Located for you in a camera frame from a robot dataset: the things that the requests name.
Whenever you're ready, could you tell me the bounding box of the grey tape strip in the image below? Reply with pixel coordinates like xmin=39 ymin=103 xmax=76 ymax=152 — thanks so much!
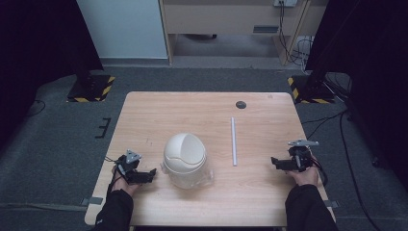
xmin=322 ymin=199 xmax=341 ymax=209
xmin=79 ymin=196 xmax=105 ymax=207

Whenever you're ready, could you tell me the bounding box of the right gripper red black cable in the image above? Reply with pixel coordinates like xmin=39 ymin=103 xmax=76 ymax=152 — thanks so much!
xmin=308 ymin=155 xmax=329 ymax=188

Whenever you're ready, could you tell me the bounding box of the black curtain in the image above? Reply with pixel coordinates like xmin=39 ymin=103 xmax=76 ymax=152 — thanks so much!
xmin=304 ymin=0 xmax=408 ymax=193
xmin=0 ymin=0 xmax=105 ymax=152

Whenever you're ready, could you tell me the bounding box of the light wooden desk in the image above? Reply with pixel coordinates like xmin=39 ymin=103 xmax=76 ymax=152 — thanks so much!
xmin=159 ymin=0 xmax=330 ymax=67

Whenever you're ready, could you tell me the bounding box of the person's left hand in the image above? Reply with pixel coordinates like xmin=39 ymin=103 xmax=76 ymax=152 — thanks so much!
xmin=110 ymin=165 xmax=140 ymax=197

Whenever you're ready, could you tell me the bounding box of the white plastic tube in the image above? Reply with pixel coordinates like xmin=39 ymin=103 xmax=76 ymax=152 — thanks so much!
xmin=230 ymin=116 xmax=239 ymax=167

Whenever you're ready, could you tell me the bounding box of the person's right hand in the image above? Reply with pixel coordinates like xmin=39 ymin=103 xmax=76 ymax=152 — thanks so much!
xmin=286 ymin=165 xmax=320 ymax=188

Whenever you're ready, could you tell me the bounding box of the black hanging cable bundle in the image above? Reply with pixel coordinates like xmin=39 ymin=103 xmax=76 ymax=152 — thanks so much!
xmin=277 ymin=1 xmax=314 ymax=67

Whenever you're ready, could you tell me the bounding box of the white swing-lid trash bin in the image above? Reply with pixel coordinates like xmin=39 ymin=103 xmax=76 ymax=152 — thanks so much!
xmin=162 ymin=132 xmax=208 ymax=189

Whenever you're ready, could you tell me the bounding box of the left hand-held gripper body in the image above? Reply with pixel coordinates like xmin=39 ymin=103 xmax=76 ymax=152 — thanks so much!
xmin=115 ymin=148 xmax=142 ymax=181

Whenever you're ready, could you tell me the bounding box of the white cabinet panel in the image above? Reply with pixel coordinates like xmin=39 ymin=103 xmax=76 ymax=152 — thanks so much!
xmin=76 ymin=0 xmax=169 ymax=60

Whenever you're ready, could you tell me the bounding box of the striped black stand base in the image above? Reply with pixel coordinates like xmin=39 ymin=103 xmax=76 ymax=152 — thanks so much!
xmin=65 ymin=74 xmax=116 ymax=104
xmin=287 ymin=74 xmax=337 ymax=105

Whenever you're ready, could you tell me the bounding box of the grey wall socket box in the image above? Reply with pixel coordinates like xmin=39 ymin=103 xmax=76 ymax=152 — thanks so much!
xmin=272 ymin=0 xmax=298 ymax=8

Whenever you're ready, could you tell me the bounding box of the black floor cable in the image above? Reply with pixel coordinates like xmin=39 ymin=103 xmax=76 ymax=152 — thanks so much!
xmin=300 ymin=71 xmax=384 ymax=231
xmin=24 ymin=98 xmax=46 ymax=118

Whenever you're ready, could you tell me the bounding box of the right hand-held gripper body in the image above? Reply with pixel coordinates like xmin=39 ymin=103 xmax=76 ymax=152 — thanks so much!
xmin=287 ymin=139 xmax=320 ymax=171

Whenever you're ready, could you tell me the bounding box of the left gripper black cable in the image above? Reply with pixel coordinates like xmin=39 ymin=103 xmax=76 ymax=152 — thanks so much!
xmin=104 ymin=155 xmax=120 ymax=193

